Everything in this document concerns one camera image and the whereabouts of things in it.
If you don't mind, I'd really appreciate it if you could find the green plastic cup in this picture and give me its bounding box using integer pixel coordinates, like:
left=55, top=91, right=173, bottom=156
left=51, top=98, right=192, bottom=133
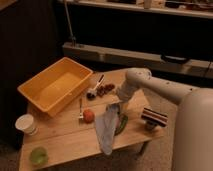
left=29, top=147, right=48, bottom=166

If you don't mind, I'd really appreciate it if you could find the metal pole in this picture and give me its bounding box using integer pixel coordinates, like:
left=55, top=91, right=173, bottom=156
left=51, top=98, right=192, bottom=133
left=63, top=0, right=76, bottom=46

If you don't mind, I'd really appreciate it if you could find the dark red grapes toy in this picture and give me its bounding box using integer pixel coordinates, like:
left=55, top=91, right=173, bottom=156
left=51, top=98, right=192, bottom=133
left=97, top=84, right=115, bottom=97

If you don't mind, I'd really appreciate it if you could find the orange fruit toy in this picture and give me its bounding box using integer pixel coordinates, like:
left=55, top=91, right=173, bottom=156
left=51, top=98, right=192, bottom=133
left=83, top=109, right=95, bottom=123

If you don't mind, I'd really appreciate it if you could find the yellow plastic bin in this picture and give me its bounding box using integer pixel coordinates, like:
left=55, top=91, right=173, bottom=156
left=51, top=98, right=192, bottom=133
left=18, top=57, right=93, bottom=117

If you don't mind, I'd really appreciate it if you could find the green pea pod toy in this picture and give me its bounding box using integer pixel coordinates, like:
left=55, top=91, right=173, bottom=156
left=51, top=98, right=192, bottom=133
left=115, top=115, right=128, bottom=136

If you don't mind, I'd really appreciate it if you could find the light blue cloth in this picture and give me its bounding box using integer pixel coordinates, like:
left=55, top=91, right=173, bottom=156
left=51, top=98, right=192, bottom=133
left=95, top=104, right=119, bottom=155

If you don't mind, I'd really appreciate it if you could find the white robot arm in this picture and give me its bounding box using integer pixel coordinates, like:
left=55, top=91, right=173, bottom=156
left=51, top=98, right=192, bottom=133
left=117, top=68, right=213, bottom=171

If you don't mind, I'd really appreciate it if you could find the metal shelf rail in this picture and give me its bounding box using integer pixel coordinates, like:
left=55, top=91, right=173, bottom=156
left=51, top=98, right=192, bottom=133
left=62, top=42, right=213, bottom=79

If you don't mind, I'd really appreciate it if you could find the black handle on rail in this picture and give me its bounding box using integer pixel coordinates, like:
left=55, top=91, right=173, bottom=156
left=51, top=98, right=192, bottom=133
left=161, top=55, right=190, bottom=64

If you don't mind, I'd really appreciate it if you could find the white plastic cup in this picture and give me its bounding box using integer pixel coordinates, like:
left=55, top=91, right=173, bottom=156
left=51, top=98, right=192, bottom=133
left=15, top=114, right=37, bottom=135

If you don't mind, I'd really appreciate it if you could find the wooden table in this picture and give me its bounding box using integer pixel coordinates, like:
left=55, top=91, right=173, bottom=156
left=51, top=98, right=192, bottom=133
left=18, top=67, right=165, bottom=171

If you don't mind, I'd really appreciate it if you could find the striped brush block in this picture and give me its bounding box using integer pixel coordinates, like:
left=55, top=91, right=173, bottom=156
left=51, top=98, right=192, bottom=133
left=141, top=108, right=168, bottom=131

